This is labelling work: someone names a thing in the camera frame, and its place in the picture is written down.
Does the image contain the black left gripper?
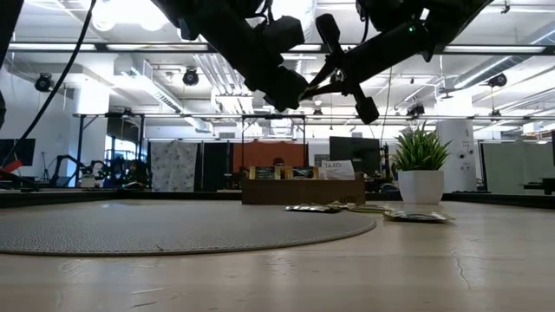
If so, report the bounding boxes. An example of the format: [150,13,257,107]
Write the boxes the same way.
[190,8,310,112]

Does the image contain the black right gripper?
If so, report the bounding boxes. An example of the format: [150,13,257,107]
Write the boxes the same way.
[298,12,434,126]

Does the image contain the yellow tea packet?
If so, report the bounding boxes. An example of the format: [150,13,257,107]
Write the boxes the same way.
[284,166,320,180]

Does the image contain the orange white tea packet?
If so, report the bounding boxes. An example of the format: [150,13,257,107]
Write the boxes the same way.
[319,159,356,181]

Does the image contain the wooden tea organizer box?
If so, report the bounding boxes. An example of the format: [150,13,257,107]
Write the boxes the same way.
[241,177,367,206]

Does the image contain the orange partition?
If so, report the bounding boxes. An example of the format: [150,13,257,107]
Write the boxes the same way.
[232,141,309,174]

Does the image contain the black monitor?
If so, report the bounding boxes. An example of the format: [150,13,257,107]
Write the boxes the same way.
[0,138,36,167]
[329,136,382,174]

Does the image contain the black partition panel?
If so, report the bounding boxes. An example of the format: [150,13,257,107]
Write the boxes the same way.
[201,141,231,192]

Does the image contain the white patterned curtain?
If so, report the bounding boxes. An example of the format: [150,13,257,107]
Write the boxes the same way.
[150,140,199,192]

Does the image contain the green plant in white pot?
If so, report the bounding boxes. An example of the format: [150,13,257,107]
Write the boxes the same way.
[391,123,451,205]

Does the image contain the white column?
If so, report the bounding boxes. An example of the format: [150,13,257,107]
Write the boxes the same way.
[435,119,478,193]

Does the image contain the round grey mat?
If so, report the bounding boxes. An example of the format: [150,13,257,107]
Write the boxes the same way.
[0,198,377,257]

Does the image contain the green partition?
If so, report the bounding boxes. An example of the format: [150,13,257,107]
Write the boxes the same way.
[481,141,555,194]

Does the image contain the black desk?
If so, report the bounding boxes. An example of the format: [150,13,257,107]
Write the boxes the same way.
[518,177,555,195]

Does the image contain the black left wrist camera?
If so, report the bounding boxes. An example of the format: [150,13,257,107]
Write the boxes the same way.
[262,16,306,55]

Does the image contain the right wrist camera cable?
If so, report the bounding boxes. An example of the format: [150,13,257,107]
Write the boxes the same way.
[357,0,372,44]

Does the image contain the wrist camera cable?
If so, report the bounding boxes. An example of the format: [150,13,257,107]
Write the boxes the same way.
[258,0,275,25]
[357,0,372,44]

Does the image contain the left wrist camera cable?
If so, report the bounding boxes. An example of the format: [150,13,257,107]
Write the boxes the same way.
[258,0,275,25]

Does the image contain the black ceiling light rail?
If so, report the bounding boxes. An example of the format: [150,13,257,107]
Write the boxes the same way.
[8,42,555,55]

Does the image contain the black aluminium table frame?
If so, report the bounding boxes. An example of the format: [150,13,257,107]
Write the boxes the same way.
[0,188,555,210]

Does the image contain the black background rig frame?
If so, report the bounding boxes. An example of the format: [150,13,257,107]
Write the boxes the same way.
[73,111,147,192]

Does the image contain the black hanging arm cable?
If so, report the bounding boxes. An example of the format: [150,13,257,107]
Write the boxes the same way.
[0,0,97,171]

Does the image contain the red strap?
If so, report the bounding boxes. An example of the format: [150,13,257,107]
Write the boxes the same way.
[0,159,23,175]

